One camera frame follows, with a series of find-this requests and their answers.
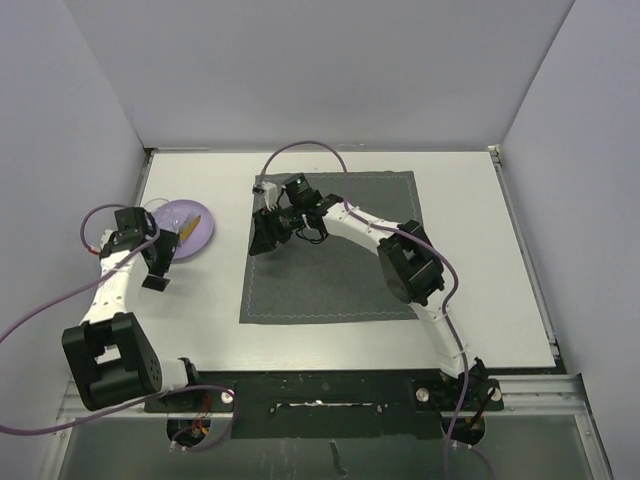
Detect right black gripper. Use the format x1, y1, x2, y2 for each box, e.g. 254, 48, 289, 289
250, 203, 305, 256

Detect grey cloth placemat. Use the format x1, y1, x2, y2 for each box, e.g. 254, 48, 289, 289
240, 171, 423, 325

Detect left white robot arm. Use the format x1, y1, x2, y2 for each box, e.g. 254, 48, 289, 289
61, 207, 203, 411

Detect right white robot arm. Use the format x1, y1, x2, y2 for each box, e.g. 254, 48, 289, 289
249, 194, 481, 409

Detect yellow green knife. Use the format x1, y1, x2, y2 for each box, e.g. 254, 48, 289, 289
178, 215, 201, 243

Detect purple plastic plate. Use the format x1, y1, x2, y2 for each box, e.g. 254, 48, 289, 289
143, 198, 216, 262

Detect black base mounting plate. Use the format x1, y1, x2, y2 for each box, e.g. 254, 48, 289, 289
144, 367, 504, 439

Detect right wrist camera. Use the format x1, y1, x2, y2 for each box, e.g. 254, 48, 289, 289
252, 173, 322, 210

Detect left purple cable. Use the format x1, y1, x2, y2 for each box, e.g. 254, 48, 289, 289
0, 202, 241, 454

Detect purple cable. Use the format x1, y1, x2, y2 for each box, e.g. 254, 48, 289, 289
260, 140, 496, 480
0, 202, 241, 454

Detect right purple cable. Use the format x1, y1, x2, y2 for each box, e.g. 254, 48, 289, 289
260, 140, 496, 480

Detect aluminium frame rail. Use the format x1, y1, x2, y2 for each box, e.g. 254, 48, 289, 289
41, 370, 612, 479

